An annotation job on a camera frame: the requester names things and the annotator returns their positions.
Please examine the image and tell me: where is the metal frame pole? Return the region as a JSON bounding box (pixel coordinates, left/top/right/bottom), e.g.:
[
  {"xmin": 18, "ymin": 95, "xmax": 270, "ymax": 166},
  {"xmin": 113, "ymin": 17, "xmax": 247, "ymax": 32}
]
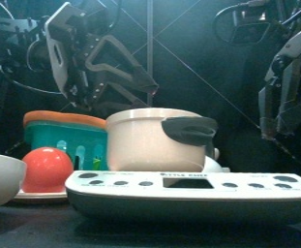
[{"xmin": 146, "ymin": 0, "xmax": 154, "ymax": 108}]

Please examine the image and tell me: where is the teal basket orange rim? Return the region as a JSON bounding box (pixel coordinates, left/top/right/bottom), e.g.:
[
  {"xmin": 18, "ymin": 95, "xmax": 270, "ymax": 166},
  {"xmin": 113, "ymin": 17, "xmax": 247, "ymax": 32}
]
[{"xmin": 21, "ymin": 109, "xmax": 109, "ymax": 171}]

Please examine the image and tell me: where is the white kitchen scale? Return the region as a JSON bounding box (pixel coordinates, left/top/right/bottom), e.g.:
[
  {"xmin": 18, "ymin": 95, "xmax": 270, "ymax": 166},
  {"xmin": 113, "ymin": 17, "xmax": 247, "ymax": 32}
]
[{"xmin": 63, "ymin": 147, "xmax": 301, "ymax": 227}]

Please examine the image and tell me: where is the small white plate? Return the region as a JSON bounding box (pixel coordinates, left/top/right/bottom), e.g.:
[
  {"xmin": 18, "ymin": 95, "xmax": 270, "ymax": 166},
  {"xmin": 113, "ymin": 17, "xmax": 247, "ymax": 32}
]
[{"xmin": 11, "ymin": 189, "xmax": 69, "ymax": 204}]

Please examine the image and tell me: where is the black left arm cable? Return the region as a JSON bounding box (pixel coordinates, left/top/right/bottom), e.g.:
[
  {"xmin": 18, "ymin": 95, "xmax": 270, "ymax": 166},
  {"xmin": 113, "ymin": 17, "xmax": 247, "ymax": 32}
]
[{"xmin": 0, "ymin": 40, "xmax": 65, "ymax": 97}]

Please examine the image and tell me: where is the red toy egg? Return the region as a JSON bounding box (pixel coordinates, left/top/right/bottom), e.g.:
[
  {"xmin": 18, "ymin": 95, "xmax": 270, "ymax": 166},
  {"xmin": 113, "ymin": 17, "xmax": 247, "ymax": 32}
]
[{"xmin": 21, "ymin": 146, "xmax": 74, "ymax": 194}]

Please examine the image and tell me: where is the cream toy pot dark handle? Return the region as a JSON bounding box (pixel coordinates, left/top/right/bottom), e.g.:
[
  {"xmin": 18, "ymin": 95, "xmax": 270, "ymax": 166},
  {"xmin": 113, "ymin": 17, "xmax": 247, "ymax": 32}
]
[{"xmin": 105, "ymin": 107, "xmax": 219, "ymax": 172}]

